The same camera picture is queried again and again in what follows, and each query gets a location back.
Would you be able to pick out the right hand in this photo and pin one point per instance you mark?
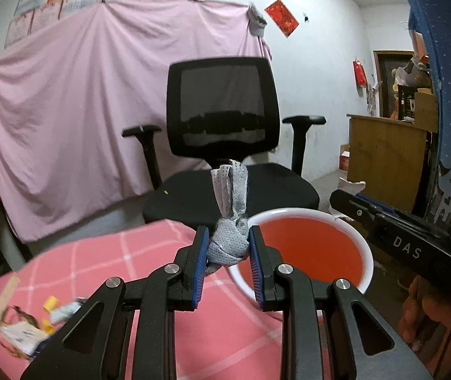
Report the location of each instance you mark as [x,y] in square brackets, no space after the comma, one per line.
[438,309]

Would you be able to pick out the red paper wall decoration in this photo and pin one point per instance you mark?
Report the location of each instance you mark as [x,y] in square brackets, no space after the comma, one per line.
[282,17]

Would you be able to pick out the black office chair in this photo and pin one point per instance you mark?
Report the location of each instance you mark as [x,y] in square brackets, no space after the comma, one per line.
[218,110]

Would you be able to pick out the pale green wrapper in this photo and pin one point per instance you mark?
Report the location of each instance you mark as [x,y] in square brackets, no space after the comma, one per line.
[65,312]

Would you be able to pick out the dried leaf twig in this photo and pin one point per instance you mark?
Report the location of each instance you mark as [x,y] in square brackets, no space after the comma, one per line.
[14,314]

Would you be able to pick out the white printed paper packet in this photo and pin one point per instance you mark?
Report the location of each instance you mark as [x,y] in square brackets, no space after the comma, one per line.
[22,339]

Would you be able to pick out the red fire extinguisher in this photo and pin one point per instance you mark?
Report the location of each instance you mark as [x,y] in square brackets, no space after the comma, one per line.
[359,73]

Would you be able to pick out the grey wrapper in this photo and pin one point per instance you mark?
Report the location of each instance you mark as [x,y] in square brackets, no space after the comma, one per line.
[229,242]

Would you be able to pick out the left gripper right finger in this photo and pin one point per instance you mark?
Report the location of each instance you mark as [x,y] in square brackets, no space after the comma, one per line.
[330,330]

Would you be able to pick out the pink checked tablecloth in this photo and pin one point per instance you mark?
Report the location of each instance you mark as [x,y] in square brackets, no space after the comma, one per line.
[225,337]

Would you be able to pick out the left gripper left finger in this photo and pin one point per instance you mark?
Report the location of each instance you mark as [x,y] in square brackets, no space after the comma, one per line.
[94,342]

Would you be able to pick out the yellow cap far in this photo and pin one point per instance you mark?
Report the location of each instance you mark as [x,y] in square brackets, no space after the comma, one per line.
[51,304]

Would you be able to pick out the pink hanging sheet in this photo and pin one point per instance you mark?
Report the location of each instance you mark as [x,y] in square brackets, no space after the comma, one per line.
[68,91]

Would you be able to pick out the wooden cabinet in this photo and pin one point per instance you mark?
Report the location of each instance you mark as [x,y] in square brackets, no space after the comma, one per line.
[388,155]

